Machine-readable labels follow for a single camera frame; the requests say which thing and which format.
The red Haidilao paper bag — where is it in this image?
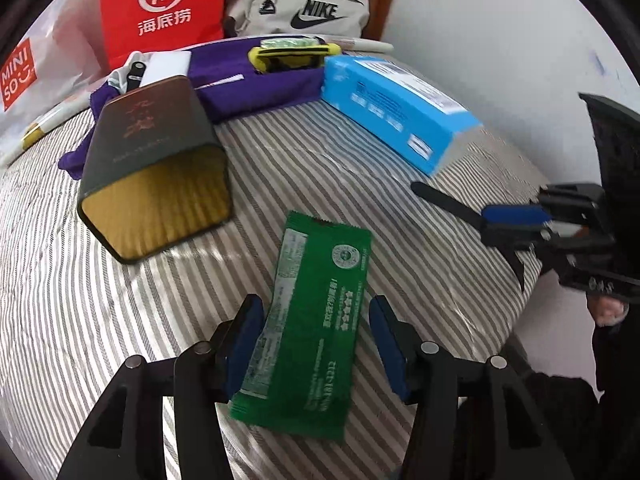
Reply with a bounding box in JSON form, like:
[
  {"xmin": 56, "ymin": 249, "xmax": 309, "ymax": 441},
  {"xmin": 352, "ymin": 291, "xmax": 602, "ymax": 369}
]
[{"xmin": 100, "ymin": 0, "xmax": 224, "ymax": 70}]

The white Miniso plastic bag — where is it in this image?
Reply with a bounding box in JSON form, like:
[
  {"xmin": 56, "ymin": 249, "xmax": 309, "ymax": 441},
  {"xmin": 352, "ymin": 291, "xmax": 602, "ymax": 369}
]
[{"xmin": 1, "ymin": 0, "xmax": 108, "ymax": 160}]

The purple towel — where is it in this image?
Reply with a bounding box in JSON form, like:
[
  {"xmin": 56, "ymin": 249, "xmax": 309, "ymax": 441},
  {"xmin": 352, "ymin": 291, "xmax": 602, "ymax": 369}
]
[{"xmin": 58, "ymin": 36, "xmax": 324, "ymax": 181}]

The yellow small bag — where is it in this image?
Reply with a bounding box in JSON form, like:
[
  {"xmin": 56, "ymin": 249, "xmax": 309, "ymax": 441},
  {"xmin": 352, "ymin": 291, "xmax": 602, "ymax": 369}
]
[{"xmin": 247, "ymin": 44, "xmax": 342, "ymax": 74}]

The grey Nike bag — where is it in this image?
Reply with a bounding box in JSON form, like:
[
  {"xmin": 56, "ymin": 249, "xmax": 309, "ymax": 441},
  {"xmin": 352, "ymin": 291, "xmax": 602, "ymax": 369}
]
[{"xmin": 222, "ymin": 0, "xmax": 370, "ymax": 37}]

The green wet wipes pack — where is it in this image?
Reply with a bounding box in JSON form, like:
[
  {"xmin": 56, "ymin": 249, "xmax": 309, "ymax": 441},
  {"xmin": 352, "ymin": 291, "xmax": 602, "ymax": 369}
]
[{"xmin": 260, "ymin": 37, "xmax": 321, "ymax": 49}]

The white cotton glove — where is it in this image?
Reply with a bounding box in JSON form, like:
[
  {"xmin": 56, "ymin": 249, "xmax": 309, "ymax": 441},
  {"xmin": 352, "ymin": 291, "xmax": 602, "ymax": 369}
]
[{"xmin": 105, "ymin": 64, "xmax": 131, "ymax": 96}]

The white tomato print sachet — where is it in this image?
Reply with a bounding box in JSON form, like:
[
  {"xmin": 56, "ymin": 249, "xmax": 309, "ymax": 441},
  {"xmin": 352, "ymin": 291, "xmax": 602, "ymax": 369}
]
[{"xmin": 194, "ymin": 74, "xmax": 245, "ymax": 90}]

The person's right hand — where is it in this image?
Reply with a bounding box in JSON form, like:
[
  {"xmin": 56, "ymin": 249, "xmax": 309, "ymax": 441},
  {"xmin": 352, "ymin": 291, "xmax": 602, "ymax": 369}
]
[{"xmin": 587, "ymin": 295, "xmax": 629, "ymax": 327}]

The green snack packet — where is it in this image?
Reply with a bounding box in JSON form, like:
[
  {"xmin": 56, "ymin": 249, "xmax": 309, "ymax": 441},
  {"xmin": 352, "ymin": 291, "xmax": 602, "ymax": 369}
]
[{"xmin": 231, "ymin": 211, "xmax": 372, "ymax": 441}]

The dark green gold tin box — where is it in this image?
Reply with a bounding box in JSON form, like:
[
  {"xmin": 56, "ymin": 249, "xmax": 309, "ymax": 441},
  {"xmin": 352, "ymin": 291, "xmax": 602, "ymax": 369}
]
[{"xmin": 77, "ymin": 76, "xmax": 234, "ymax": 264}]

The rolled patterned paper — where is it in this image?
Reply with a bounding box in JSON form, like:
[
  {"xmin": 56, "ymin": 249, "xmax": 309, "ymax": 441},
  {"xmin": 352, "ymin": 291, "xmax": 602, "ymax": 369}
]
[{"xmin": 1, "ymin": 35, "xmax": 394, "ymax": 171}]

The blue tissue box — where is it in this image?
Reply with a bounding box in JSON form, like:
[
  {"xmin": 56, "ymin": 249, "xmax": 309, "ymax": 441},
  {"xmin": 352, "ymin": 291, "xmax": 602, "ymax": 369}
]
[{"xmin": 321, "ymin": 55, "xmax": 482, "ymax": 176}]

